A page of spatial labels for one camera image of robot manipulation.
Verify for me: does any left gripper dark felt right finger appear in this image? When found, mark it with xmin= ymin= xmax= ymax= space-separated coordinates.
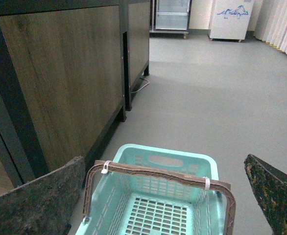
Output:
xmin=244 ymin=154 xmax=287 ymax=235

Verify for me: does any left gripper dark felt left finger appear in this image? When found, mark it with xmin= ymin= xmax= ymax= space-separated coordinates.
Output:
xmin=0 ymin=156 xmax=85 ymax=235

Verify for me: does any brown plastic basket handle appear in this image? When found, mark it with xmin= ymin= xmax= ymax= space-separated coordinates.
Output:
xmin=83 ymin=160 xmax=236 ymax=235

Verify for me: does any light teal plastic basket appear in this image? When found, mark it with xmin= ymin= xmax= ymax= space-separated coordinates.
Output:
xmin=77 ymin=144 xmax=225 ymax=235

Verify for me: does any white zip tie left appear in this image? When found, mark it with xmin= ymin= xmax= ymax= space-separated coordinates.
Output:
xmin=101 ymin=161 xmax=111 ymax=174

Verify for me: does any white zip tie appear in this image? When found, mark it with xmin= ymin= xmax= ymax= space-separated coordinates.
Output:
xmin=204 ymin=177 xmax=211 ymax=190
xmin=101 ymin=161 xmax=111 ymax=174

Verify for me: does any white zip tie right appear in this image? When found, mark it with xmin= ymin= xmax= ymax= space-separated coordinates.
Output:
xmin=204 ymin=177 xmax=211 ymax=190

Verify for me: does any dark wood display cabinet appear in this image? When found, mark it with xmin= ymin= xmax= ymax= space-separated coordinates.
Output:
xmin=0 ymin=0 xmax=150 ymax=194

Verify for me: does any white curtain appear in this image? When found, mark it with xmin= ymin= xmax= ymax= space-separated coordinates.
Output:
xmin=254 ymin=0 xmax=287 ymax=54

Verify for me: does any white chest freezer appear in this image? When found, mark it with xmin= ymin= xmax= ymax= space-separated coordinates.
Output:
xmin=208 ymin=0 xmax=254 ymax=42

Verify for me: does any glass door refrigerator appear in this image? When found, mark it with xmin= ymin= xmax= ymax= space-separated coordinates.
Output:
xmin=149 ymin=0 xmax=192 ymax=39

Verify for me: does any white floor cable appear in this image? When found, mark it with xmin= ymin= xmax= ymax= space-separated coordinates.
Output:
xmin=131 ymin=77 xmax=150 ymax=94

